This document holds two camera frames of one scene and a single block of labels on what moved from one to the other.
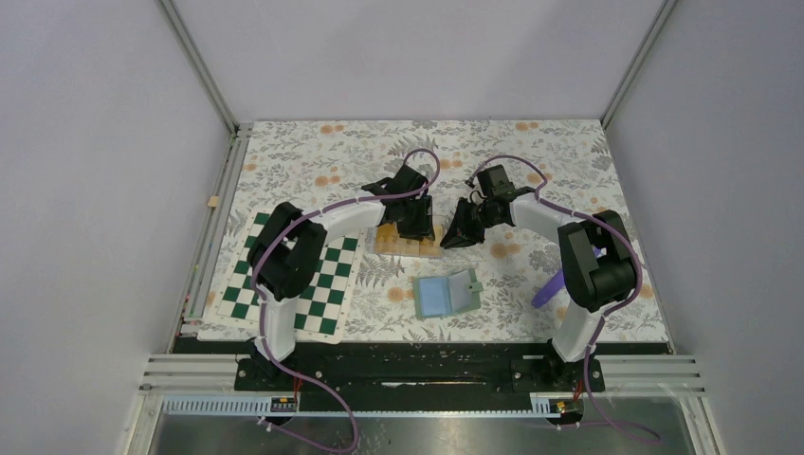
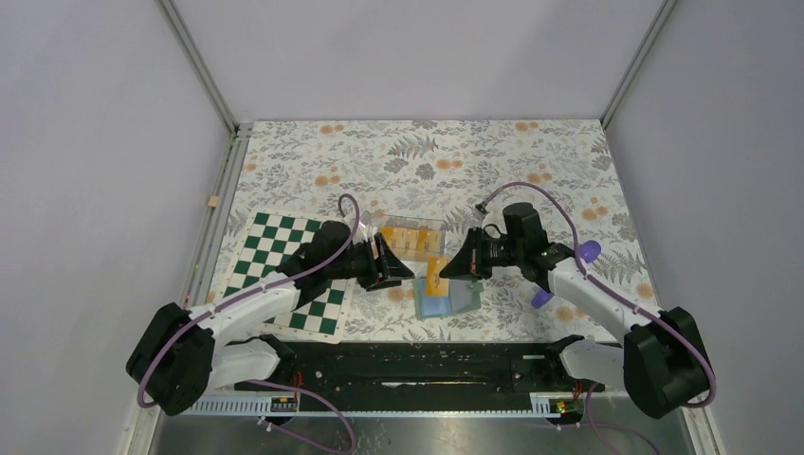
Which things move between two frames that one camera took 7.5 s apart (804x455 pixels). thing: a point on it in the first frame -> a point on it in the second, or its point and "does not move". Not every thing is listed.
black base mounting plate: (416, 372) does not move
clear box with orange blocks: (384, 239) does not move
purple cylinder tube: (550, 290) -> (589, 251)
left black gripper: (423, 229) -> (396, 271)
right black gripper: (461, 234) -> (470, 263)
